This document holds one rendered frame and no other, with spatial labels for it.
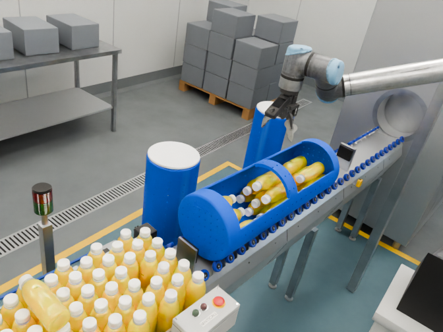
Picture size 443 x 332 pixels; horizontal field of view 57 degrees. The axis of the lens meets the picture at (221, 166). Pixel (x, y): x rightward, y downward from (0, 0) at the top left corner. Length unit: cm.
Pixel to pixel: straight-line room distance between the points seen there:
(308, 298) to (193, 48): 368
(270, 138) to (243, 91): 235
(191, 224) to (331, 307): 162
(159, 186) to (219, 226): 67
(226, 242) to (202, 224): 13
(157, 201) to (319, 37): 513
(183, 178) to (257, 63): 311
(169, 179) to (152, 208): 23
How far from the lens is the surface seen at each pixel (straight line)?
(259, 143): 294
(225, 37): 524
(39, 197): 150
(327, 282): 318
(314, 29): 689
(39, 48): 391
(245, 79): 515
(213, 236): 157
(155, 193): 216
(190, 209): 161
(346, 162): 261
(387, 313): 154
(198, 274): 142
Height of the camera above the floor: 212
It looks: 31 degrees down
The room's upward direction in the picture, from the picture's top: 10 degrees clockwise
